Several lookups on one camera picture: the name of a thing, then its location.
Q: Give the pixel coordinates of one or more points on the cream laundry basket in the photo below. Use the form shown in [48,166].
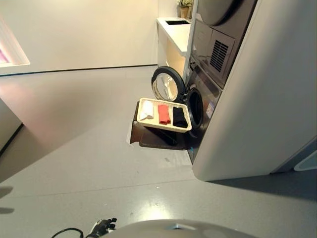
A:
[154,121]

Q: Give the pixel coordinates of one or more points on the red folded cloth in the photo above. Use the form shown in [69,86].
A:
[164,114]

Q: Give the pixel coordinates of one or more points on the dark grey washing machine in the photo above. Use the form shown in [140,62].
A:
[210,99]

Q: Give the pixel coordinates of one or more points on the round washing machine door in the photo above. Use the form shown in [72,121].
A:
[166,84]

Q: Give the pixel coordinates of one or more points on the white counter cabinet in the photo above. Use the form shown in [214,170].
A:
[173,42]

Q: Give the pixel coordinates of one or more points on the black folded cloth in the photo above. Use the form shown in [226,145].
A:
[179,117]

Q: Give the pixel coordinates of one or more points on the dark brown low stand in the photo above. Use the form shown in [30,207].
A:
[153,138]

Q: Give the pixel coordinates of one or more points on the grey robot torso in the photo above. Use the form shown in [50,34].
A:
[178,229]

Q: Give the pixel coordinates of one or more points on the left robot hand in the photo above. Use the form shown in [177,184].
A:
[105,225]

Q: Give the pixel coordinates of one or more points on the white appliance cabinet panel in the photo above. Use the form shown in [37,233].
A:
[257,99]

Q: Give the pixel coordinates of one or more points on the white folded cloth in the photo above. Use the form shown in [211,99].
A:
[147,111]

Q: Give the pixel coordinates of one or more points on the dark grey stacked dryer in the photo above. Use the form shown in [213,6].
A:
[218,39]

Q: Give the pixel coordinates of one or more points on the potted green plant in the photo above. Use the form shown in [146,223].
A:
[184,7]

